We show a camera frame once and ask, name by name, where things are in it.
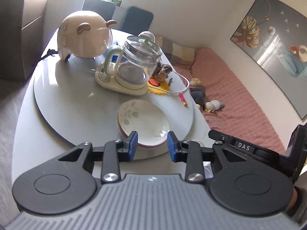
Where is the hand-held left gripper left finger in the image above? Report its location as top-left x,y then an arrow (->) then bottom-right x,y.
58,131 -> 139,184

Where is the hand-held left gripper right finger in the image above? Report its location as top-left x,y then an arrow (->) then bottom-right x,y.
167,131 -> 243,182

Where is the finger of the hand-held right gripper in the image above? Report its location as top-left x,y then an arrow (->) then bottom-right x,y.
208,130 -> 234,149

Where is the white plate leaf print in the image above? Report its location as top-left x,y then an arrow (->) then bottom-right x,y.
117,100 -> 171,146

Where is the white duck plush toy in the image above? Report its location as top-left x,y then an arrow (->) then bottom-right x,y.
204,101 -> 224,113

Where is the pink blanket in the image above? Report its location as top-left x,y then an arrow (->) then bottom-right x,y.
173,47 -> 294,155

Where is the dark grey plush toy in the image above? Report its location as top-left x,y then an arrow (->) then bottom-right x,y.
189,86 -> 207,106

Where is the yellow sunflower mat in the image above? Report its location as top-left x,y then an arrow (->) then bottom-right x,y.
147,77 -> 172,96

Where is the cream kettle base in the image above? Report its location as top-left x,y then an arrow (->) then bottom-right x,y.
95,63 -> 148,96

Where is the glass lazy susan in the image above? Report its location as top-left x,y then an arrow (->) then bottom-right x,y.
34,27 -> 194,161

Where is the brown dog figurine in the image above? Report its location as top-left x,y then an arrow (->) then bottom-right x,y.
153,62 -> 172,81

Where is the glass kettle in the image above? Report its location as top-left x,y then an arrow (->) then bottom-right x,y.
106,32 -> 163,87

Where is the checked pillow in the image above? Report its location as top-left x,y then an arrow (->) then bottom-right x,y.
156,35 -> 196,66

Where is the beige bear-ear helmet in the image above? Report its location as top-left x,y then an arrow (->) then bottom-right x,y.
41,10 -> 118,63

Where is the dark blue chair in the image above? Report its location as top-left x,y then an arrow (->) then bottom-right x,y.
82,0 -> 116,22
121,6 -> 154,35

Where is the brown cabinet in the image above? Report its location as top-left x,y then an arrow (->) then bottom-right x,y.
0,0 -> 51,81

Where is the white cable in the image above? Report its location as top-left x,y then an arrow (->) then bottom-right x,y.
147,71 -> 190,95

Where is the framed leaf wall picture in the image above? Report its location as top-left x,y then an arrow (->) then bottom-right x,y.
230,0 -> 307,120

